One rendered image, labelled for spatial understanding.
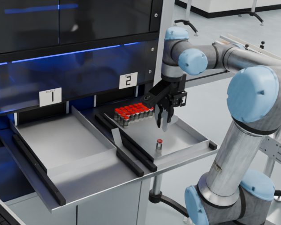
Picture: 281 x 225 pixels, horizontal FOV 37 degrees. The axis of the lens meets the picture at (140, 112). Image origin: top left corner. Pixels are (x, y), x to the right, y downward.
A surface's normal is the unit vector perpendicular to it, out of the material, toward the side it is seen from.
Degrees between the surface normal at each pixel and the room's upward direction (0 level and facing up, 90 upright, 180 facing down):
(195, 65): 89
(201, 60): 89
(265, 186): 8
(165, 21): 90
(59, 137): 0
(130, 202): 90
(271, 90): 58
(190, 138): 0
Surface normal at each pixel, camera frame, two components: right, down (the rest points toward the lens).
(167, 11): 0.57, 0.45
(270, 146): -0.82, 0.21
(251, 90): -0.91, 0.02
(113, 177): 0.09, -0.87
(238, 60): -0.84, -0.32
